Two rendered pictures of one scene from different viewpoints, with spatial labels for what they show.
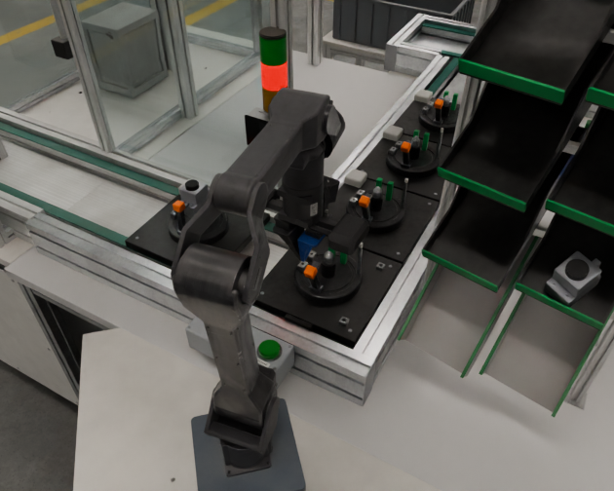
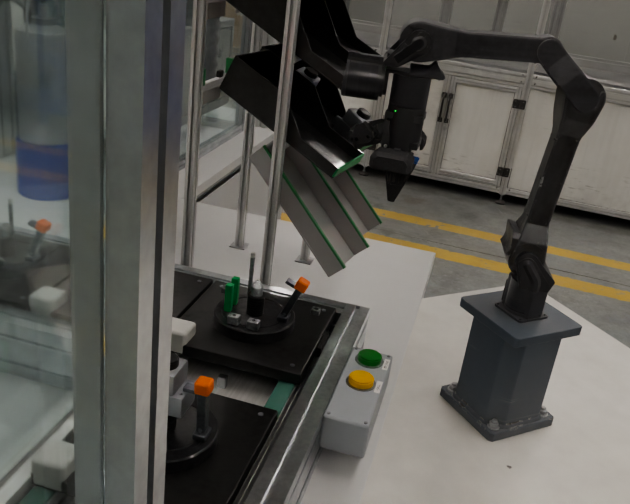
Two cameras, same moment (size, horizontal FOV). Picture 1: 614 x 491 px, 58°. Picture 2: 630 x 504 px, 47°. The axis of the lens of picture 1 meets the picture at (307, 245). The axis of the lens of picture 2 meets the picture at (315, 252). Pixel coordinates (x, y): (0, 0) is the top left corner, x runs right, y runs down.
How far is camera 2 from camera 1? 149 cm
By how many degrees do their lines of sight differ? 85
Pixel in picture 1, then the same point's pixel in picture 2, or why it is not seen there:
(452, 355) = (342, 252)
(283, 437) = (495, 296)
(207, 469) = (550, 327)
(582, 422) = not seen: hidden behind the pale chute
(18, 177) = not seen: outside the picture
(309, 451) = (424, 381)
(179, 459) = (486, 466)
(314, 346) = (348, 334)
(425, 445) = (382, 323)
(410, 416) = not seen: hidden behind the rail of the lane
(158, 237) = (198, 482)
